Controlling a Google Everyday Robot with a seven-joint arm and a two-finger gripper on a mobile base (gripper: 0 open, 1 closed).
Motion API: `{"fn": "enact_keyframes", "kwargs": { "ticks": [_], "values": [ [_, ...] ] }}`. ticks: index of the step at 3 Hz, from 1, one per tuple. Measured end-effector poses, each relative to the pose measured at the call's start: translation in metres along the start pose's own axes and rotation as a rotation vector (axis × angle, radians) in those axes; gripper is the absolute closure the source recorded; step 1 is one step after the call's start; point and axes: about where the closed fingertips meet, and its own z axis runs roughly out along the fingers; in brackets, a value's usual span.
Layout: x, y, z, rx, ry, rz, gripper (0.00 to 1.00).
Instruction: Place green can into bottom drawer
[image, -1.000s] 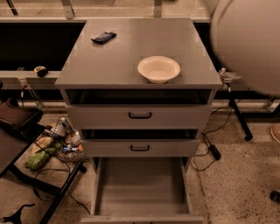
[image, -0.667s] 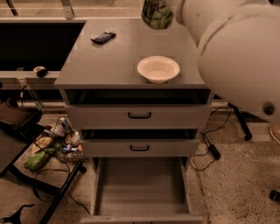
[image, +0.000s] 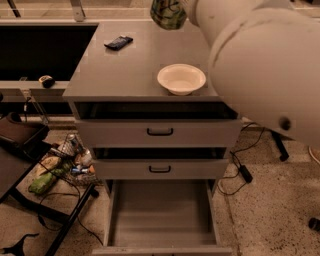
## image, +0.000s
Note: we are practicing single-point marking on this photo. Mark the green chip bag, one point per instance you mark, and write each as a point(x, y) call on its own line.
point(48, 176)

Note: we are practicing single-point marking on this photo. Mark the white paper bowl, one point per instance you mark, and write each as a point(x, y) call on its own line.
point(181, 79)

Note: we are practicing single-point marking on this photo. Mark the grey bottom drawer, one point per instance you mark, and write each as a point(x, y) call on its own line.
point(161, 218)

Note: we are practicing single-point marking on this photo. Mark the wire basket of snacks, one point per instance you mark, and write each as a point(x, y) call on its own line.
point(69, 160)

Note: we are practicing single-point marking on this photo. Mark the small black round device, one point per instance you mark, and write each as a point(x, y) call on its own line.
point(46, 81)

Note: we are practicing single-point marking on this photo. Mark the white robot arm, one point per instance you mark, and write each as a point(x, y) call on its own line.
point(264, 62)

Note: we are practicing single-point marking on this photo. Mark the grey drawer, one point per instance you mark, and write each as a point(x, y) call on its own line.
point(157, 124)
point(159, 163)
point(161, 218)

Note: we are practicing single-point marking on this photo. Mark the black tripod stand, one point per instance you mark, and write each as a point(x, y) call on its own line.
point(283, 152)

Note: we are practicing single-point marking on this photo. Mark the tan shoe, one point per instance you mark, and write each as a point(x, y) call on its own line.
point(313, 156)

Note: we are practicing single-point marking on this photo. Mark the black power adapter with cable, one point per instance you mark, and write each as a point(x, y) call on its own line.
point(241, 169)

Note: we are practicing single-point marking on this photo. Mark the grey top drawer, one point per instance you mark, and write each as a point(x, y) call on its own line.
point(157, 124)

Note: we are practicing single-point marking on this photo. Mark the dark brown bag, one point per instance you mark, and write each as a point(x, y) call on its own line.
point(21, 138)

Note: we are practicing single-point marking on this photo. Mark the dark side table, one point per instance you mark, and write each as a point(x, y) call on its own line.
point(15, 165)

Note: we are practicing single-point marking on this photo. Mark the grey middle drawer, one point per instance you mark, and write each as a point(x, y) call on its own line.
point(159, 163)

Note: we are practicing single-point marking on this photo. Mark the grey drawer cabinet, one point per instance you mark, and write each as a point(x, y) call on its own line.
point(130, 74)

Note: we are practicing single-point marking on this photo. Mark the green soda can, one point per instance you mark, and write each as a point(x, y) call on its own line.
point(168, 14)

